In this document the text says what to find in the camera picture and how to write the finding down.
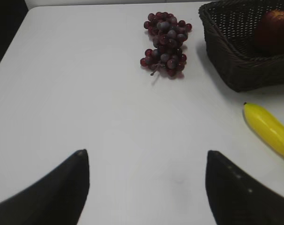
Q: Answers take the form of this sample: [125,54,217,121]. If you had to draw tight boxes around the dark red apple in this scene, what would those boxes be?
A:
[253,10,284,55]

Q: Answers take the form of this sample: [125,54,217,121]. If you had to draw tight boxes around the yellow banana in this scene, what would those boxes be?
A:
[243,103,284,157]

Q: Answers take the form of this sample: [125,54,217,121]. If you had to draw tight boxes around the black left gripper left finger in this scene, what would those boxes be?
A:
[0,150,89,225]

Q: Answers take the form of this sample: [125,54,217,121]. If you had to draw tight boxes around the dark brown wicker basket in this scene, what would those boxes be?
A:
[199,0,284,92]

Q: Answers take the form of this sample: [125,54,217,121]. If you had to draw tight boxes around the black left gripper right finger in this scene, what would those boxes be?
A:
[205,150,284,225]

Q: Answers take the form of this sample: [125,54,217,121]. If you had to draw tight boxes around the red grape bunch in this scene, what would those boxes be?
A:
[140,11,192,78]

